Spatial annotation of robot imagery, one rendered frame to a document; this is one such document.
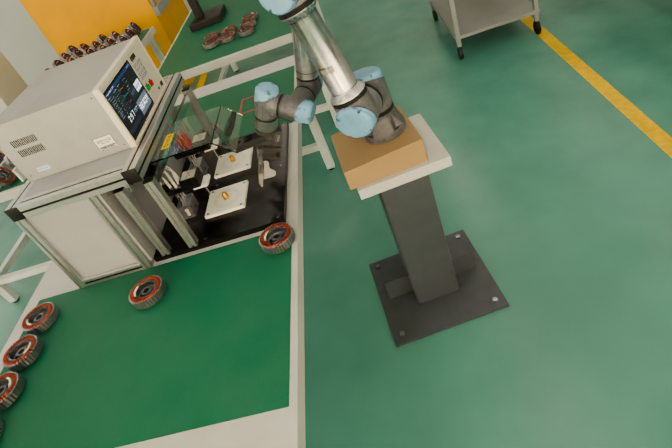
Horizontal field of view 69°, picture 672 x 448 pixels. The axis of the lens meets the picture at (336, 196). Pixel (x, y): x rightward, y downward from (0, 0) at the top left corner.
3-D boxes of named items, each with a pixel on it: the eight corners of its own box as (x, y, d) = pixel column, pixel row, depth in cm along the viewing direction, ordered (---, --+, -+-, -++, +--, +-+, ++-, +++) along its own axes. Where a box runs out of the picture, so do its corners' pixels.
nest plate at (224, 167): (253, 147, 201) (252, 144, 201) (250, 168, 190) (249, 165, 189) (220, 158, 204) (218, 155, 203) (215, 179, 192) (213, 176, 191)
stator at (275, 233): (299, 226, 156) (294, 218, 154) (292, 253, 148) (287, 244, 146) (267, 231, 159) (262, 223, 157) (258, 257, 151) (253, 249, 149)
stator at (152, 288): (170, 277, 158) (164, 269, 156) (164, 304, 149) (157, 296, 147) (138, 287, 159) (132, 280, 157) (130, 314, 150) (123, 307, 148)
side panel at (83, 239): (154, 261, 168) (97, 190, 148) (152, 267, 165) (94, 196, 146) (82, 282, 172) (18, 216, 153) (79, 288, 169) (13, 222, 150)
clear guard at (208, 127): (243, 115, 171) (235, 100, 168) (236, 152, 152) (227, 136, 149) (159, 143, 176) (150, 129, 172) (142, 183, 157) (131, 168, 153)
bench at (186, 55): (333, 34, 489) (307, -43, 444) (348, 128, 342) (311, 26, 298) (232, 70, 505) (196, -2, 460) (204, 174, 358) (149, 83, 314)
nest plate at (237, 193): (248, 182, 182) (247, 179, 182) (245, 207, 170) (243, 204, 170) (211, 193, 184) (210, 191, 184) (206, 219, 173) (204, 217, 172)
